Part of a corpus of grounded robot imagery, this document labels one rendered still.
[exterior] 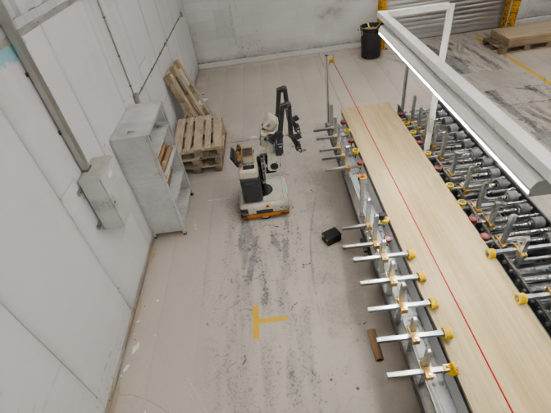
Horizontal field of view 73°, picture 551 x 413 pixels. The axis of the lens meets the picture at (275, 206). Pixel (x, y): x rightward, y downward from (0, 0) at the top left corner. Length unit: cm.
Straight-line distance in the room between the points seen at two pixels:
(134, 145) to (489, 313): 375
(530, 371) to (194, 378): 274
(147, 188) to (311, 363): 275
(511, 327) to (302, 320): 189
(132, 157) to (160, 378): 238
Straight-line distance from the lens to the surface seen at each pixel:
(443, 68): 271
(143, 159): 457
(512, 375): 303
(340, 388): 374
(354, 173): 478
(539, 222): 419
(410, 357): 313
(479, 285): 338
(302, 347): 392
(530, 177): 195
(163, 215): 506
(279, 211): 504
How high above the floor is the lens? 345
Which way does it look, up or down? 40 degrees down
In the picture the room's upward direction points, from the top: 9 degrees counter-clockwise
